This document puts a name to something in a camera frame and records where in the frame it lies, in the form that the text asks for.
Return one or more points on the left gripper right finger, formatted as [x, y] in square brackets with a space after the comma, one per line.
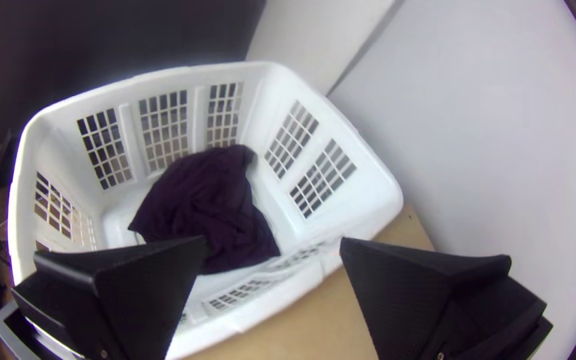
[418, 300]

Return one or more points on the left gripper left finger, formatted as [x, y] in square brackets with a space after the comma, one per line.
[128, 295]

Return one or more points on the black t-shirt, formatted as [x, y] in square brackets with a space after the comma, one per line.
[203, 200]

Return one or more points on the white laundry basket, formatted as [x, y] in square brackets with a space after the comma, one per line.
[363, 210]

